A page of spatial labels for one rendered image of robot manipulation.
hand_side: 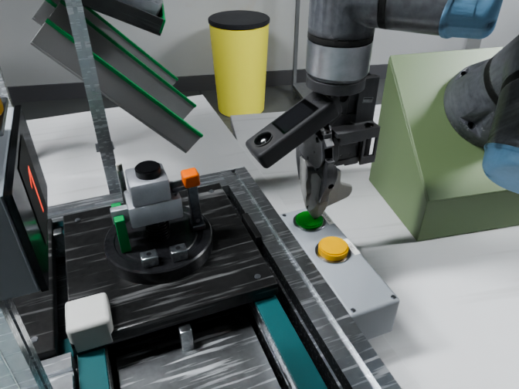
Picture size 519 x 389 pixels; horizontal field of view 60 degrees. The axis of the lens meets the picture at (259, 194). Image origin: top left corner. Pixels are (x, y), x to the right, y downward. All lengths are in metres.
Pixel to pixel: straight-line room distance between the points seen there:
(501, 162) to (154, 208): 0.43
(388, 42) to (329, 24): 3.49
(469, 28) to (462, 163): 0.37
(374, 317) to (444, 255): 0.28
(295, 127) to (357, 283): 0.21
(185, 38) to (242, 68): 0.70
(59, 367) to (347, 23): 0.47
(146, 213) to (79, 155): 0.56
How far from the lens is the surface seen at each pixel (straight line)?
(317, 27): 0.52
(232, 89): 3.13
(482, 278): 0.80
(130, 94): 0.74
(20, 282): 0.30
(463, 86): 0.82
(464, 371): 0.67
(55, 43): 0.73
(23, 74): 3.84
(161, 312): 0.54
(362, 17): 0.51
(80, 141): 1.16
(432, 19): 0.49
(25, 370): 0.42
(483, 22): 0.49
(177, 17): 3.56
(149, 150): 1.07
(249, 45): 3.02
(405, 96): 0.82
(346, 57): 0.52
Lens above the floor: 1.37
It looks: 35 degrees down
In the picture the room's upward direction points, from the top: straight up
